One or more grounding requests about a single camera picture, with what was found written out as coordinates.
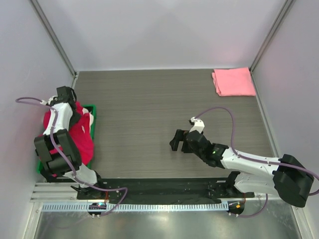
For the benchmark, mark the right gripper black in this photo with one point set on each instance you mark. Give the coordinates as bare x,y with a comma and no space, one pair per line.
186,142

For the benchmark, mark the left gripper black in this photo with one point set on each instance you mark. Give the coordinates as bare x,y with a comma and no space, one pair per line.
75,109

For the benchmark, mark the red t shirt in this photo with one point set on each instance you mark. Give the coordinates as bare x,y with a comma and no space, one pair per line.
79,139

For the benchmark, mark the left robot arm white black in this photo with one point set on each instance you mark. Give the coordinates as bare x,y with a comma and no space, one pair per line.
58,153

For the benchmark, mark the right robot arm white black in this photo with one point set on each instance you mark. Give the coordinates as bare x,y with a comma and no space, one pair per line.
285,177

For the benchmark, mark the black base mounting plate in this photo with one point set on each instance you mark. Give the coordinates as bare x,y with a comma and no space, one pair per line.
165,191

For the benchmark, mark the folded pink t shirt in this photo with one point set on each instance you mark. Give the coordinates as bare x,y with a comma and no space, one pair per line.
233,82

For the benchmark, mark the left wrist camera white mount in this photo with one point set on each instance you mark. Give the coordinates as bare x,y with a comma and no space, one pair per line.
51,101

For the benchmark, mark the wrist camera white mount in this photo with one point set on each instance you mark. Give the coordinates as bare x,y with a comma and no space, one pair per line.
196,125
51,101

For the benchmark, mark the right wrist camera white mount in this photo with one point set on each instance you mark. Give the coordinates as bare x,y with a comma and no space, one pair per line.
196,125

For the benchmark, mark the left aluminium corner post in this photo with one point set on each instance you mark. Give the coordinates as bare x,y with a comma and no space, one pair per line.
52,35

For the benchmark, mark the aluminium corner post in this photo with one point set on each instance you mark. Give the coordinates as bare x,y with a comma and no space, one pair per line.
279,19
52,35

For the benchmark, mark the white slotted cable duct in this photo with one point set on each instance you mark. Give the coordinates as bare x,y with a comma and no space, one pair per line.
101,207

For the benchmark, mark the aluminium frame rail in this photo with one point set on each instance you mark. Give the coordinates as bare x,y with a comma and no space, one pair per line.
53,192

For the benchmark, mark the right aluminium corner post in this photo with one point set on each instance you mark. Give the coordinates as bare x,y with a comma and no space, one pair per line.
279,19

